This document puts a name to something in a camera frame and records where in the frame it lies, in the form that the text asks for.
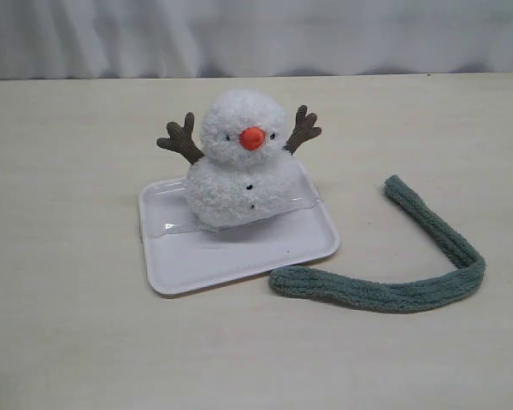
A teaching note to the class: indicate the white plush snowman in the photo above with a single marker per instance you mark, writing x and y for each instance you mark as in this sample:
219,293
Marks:
242,168

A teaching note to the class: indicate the white plastic tray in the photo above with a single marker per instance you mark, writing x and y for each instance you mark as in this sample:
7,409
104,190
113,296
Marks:
180,263

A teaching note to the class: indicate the green knitted scarf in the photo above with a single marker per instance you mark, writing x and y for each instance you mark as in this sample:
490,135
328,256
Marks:
304,282

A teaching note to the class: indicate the white curtain backdrop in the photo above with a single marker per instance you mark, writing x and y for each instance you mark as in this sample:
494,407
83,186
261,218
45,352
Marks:
206,39

